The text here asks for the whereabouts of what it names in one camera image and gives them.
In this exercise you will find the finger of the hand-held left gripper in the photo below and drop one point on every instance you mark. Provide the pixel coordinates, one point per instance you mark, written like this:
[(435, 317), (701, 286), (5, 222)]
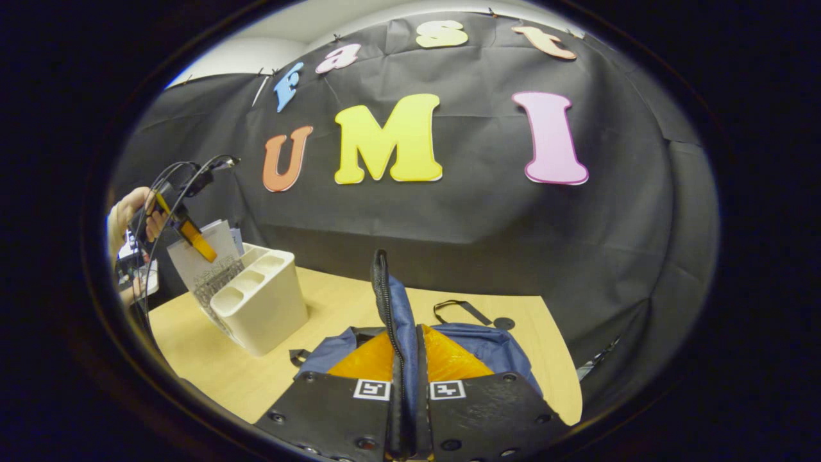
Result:
[(195, 237)]

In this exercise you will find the white book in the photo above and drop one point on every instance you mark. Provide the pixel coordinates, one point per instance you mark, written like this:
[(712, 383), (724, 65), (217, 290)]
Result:
[(192, 263)]

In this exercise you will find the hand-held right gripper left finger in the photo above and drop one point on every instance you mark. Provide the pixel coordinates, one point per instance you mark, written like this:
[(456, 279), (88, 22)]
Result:
[(321, 410)]

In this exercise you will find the computer monitor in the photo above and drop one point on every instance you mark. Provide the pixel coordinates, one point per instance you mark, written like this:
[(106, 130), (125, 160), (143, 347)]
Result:
[(146, 276)]

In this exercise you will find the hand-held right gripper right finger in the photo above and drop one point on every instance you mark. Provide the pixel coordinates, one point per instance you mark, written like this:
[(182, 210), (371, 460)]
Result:
[(487, 417)]

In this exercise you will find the white bookshelf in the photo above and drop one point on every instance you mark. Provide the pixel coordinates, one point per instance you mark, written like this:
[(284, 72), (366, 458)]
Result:
[(263, 314)]

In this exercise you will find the grey-blue book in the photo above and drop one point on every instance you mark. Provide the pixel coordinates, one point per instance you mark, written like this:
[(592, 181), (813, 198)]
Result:
[(237, 240)]

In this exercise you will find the blue schoolbag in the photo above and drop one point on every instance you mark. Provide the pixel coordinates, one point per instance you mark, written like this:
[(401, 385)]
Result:
[(404, 314)]

